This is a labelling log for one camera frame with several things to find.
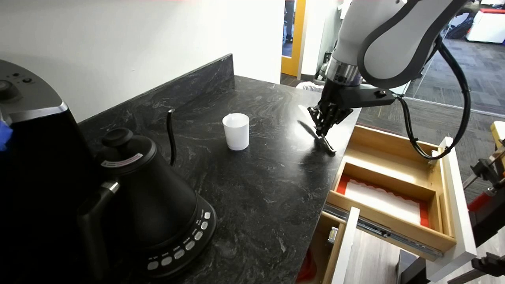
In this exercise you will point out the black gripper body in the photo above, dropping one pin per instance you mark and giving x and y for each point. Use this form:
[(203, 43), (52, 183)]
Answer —
[(336, 100)]

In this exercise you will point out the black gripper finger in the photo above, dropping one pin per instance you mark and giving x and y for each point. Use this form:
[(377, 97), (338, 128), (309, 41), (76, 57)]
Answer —
[(319, 128), (328, 125)]

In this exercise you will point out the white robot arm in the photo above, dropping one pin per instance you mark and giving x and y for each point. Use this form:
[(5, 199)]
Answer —
[(380, 45)]

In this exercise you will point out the open upper wooden drawer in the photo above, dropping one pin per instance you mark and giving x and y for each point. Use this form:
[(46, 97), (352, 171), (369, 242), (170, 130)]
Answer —
[(386, 161)]

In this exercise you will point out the white liner in drawer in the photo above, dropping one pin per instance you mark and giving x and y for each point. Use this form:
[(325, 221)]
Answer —
[(383, 201)]

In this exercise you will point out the open lower drawer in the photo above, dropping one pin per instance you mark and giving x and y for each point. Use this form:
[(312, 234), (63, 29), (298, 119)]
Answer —
[(341, 253)]

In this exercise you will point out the white mug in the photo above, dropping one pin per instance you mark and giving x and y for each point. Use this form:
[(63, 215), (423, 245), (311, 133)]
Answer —
[(237, 131)]

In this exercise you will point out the black gooseneck kettle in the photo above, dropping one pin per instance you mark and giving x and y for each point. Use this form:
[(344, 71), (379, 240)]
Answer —
[(140, 207)]

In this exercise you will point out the black kettle base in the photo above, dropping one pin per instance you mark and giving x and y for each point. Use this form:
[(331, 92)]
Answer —
[(180, 254)]

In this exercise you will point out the black coffee machine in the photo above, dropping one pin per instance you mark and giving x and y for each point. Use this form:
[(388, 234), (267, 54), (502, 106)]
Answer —
[(46, 171)]

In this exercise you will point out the yellow door frame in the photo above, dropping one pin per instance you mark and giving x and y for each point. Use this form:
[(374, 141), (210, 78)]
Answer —
[(292, 37)]

